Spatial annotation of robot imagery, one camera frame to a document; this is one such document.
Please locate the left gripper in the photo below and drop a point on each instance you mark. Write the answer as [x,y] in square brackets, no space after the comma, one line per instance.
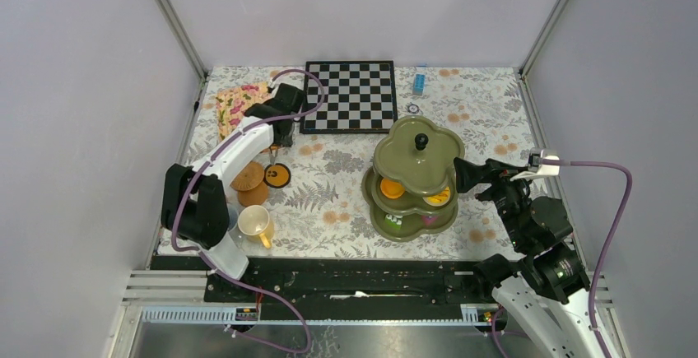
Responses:
[284,142]

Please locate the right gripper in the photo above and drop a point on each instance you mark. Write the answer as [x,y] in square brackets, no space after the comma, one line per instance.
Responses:
[500,174]

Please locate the yellow fruit tart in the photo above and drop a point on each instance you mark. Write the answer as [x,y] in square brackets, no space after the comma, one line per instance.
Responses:
[439,199]

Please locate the metal serving tongs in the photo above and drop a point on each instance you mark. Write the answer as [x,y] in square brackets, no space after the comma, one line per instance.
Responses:
[272,150]

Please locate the green three-tier serving stand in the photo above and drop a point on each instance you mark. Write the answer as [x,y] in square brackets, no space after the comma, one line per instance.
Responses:
[419,155]

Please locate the kiwi purple cake slice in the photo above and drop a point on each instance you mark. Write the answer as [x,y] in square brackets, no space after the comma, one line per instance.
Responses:
[429,220]

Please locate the orange round bun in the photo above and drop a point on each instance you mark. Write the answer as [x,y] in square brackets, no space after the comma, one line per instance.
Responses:
[391,189]

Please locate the green kiwi cake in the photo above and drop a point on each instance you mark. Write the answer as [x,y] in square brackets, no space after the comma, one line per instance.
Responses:
[393,221]

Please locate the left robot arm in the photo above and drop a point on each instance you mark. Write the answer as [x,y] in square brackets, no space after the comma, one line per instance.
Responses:
[195,208]

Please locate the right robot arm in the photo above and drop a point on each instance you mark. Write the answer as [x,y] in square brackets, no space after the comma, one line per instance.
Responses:
[548,291]

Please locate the floral pastry tray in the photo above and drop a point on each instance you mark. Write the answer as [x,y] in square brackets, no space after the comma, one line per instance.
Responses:
[231,104]

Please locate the black white chessboard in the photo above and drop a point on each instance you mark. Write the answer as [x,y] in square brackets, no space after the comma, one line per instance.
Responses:
[360,97]

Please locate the black yellow smiley coaster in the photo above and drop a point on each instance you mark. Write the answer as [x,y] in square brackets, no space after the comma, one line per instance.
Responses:
[277,175]

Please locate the woven rattan coaster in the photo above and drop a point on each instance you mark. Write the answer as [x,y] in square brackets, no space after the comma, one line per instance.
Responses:
[250,177]

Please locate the orange round coaster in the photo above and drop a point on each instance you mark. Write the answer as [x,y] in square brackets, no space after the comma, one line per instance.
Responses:
[255,196]

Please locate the blue rectangular block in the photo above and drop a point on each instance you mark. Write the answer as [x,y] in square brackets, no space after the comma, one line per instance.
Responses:
[418,86]

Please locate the grey blue cup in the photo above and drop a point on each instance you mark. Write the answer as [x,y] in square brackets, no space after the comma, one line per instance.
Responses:
[233,216]

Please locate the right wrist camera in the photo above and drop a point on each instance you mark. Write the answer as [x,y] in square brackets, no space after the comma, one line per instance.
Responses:
[542,163]

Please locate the yellow handled mug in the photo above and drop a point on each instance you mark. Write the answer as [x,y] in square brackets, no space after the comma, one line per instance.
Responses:
[256,223]

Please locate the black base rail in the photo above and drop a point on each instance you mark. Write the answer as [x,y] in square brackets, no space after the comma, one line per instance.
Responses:
[372,290]

